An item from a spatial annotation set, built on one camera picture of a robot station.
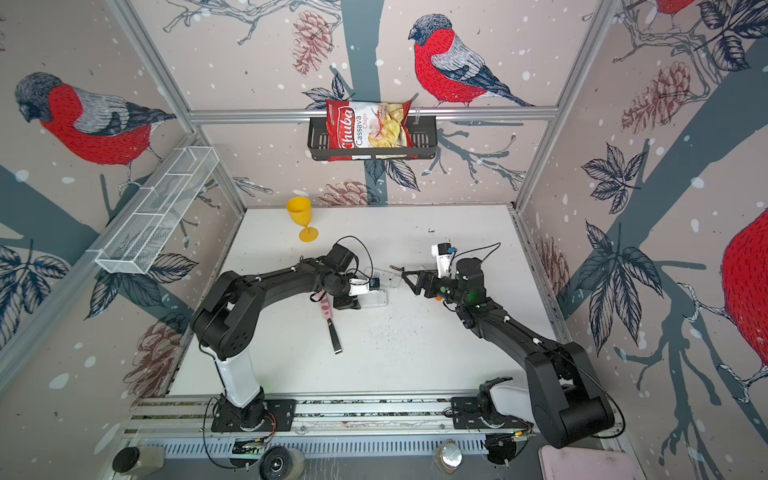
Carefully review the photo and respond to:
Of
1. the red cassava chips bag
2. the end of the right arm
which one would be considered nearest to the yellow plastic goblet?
the red cassava chips bag

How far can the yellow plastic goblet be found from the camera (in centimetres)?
103

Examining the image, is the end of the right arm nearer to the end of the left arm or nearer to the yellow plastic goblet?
the end of the left arm

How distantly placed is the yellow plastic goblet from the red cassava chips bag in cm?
24

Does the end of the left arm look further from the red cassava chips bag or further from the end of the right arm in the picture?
the red cassava chips bag

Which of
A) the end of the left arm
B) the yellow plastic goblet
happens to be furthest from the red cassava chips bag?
the end of the left arm

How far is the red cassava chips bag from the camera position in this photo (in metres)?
0.87
